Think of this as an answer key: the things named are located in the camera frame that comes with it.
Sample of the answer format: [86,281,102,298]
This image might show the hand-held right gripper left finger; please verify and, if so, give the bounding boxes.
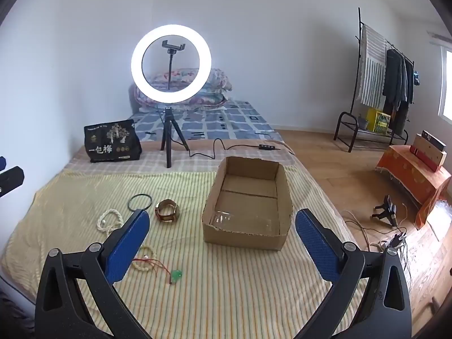
[34,209,152,339]

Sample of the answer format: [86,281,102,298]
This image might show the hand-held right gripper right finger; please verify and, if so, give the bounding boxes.
[293,208,413,339]

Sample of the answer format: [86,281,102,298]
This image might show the cream bead bracelet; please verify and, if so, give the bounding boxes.
[131,254,158,274]

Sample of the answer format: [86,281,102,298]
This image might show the white pearl necklace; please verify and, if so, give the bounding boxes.
[97,209,124,234]

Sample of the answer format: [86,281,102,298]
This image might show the dark ring bangle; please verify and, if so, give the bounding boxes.
[128,194,153,212]

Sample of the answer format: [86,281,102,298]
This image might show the brown strap watch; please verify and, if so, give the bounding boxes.
[155,199,180,224]

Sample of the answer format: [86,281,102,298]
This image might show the cardboard box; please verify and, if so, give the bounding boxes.
[202,156,294,252]

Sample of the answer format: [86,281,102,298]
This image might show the small black floor tripod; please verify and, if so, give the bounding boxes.
[371,195,399,227]

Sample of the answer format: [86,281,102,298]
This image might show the beige plaid blanket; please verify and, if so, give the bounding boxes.
[67,138,295,176]

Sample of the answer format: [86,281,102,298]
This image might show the yellow striped blanket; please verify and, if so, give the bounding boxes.
[0,168,371,339]

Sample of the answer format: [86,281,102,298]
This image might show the black printed bag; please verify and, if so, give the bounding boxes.
[84,121,142,163]

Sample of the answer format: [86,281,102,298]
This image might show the black clothes rack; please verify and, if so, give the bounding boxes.
[334,7,415,153]

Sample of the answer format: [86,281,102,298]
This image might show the yellow crate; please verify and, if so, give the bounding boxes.
[365,108,391,133]

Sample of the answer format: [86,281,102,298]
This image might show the long cardboard package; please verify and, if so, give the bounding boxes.
[410,131,447,173]

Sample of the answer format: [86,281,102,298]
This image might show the blue checked bed sheet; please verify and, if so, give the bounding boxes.
[128,99,285,141]

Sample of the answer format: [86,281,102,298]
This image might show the floral pillows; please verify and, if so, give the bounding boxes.
[134,68,233,108]

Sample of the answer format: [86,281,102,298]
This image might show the dark hanging clothes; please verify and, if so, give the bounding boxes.
[382,49,414,135]

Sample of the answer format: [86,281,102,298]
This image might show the black phone holder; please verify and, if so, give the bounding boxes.
[162,40,186,92]

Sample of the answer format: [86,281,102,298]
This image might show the striped hanging cloth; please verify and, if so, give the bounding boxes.
[358,24,388,108]

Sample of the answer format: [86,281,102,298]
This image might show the window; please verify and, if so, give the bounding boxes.
[438,46,452,128]

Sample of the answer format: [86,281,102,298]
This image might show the green pendant on red cord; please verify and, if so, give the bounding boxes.
[141,259,183,285]

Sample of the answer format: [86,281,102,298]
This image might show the floor cables with adapter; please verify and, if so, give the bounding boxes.
[342,203,419,290]

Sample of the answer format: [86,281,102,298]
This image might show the black ring light cable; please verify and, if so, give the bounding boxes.
[184,138,294,158]

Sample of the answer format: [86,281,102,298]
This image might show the white ring light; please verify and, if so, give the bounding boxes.
[131,25,212,94]

